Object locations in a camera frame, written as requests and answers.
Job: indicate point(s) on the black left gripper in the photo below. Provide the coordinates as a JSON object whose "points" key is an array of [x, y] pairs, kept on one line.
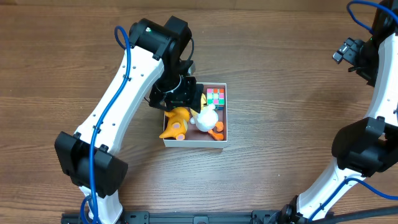
{"points": [[175, 98]]}

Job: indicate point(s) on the multicoloured puzzle cube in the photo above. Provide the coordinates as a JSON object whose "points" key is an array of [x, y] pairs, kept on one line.
{"points": [[216, 96]]}

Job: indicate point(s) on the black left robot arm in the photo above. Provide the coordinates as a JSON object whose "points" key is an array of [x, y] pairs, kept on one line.
{"points": [[151, 67]]}

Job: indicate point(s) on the white plush duck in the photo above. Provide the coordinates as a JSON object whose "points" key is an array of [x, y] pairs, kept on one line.
{"points": [[207, 120]]}

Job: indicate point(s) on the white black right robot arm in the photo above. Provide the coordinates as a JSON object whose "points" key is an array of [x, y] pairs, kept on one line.
{"points": [[369, 145]]}

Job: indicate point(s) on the orange toy dinosaur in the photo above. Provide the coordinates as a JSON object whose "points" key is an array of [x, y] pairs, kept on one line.
{"points": [[177, 125]]}

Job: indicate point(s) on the white box pink interior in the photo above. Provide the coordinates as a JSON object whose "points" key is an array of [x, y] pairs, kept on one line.
{"points": [[194, 137]]}

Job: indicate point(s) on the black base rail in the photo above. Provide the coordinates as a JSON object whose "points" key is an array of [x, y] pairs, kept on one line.
{"points": [[254, 217]]}

